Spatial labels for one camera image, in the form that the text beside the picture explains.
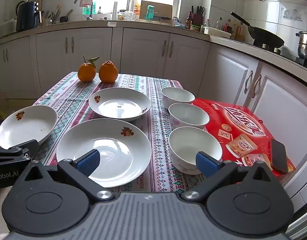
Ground white counter appliance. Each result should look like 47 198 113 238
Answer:
0 21 18 41

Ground gas stove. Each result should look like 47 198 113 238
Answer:
254 43 307 71

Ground utensil holder with utensils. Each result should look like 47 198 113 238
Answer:
42 4 61 26

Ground small black pot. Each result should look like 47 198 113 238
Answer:
59 9 73 23

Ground kitchen counter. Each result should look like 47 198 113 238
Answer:
0 19 307 80

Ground teal water bottle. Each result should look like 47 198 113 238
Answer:
146 5 155 22

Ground steel pot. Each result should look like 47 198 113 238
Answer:
295 31 307 58

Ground cooking oil bottle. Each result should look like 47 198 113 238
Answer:
232 21 245 42

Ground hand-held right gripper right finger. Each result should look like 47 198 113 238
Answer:
177 151 276 203

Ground grey wall sticker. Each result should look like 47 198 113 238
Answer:
281 7 304 22

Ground orange juice bottle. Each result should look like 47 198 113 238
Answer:
133 0 141 19

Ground white plastic tray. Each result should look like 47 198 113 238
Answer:
203 26 232 39

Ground knife block with knives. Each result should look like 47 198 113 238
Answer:
191 5 205 27

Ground metal faucet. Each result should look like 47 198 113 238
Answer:
74 0 93 21

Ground orange with leaf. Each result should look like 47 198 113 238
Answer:
77 56 100 83

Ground black smartphone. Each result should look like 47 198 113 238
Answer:
270 138 289 175

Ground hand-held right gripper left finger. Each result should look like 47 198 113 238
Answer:
23 149 117 205

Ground patterned tablecloth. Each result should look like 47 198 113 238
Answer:
31 71 206 193

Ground white bowl pink flowers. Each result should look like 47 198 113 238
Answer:
168 102 210 130
161 87 196 110
168 126 223 176

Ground white plate fruit print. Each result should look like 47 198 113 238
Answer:
56 118 152 188
0 105 58 151
88 87 152 122

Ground green soap bottle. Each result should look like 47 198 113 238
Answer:
82 0 94 16

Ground white kitchen cabinets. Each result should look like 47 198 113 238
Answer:
0 26 307 205

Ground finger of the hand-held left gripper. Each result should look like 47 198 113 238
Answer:
8 140 39 157

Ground brown cardboard sheet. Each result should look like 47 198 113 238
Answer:
140 0 173 21

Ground black wok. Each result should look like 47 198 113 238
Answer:
230 12 285 49

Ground dark blue air fryer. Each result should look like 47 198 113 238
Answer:
16 1 40 33

